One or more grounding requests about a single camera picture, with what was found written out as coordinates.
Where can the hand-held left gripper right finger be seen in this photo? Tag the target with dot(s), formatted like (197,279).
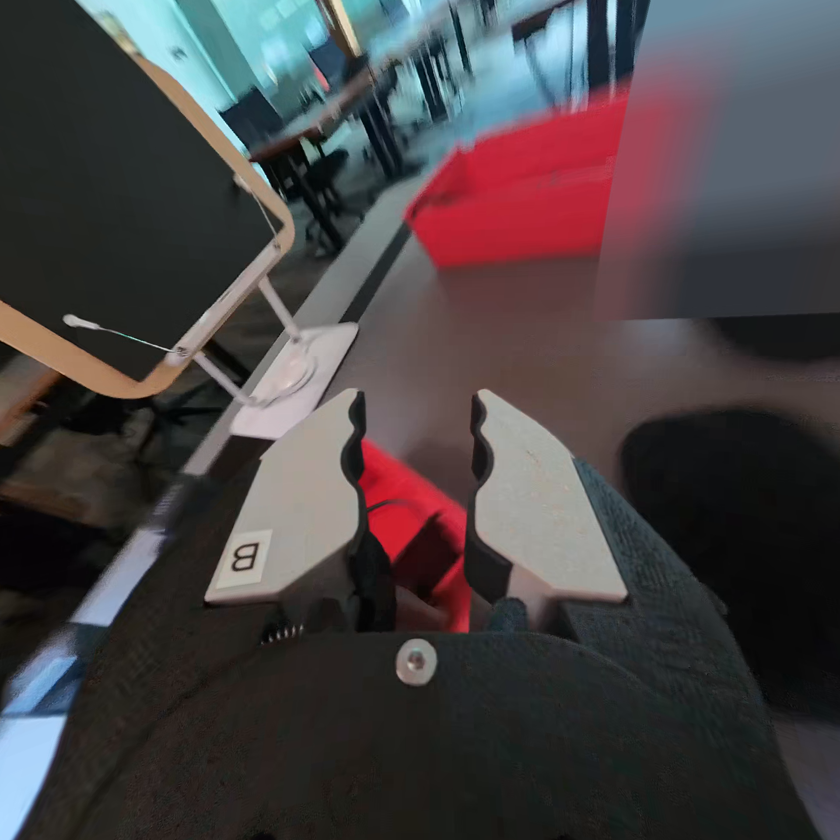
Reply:
(538,512)

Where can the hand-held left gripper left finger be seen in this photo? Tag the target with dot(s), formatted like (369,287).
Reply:
(295,499)

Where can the small red plastic bin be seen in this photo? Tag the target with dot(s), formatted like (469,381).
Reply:
(394,472)

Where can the black honeycomb wrist pad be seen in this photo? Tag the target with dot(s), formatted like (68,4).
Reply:
(722,538)

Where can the large red plastic bin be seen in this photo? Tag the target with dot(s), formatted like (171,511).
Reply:
(512,197)

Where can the wood-edged office desk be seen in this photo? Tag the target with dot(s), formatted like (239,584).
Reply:
(315,118)

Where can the black office chair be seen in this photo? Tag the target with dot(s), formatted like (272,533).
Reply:
(253,118)

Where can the dark-top office desk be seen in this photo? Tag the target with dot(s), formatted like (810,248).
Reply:
(598,39)

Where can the black tablet with tan frame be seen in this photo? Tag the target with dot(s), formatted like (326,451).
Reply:
(98,197)

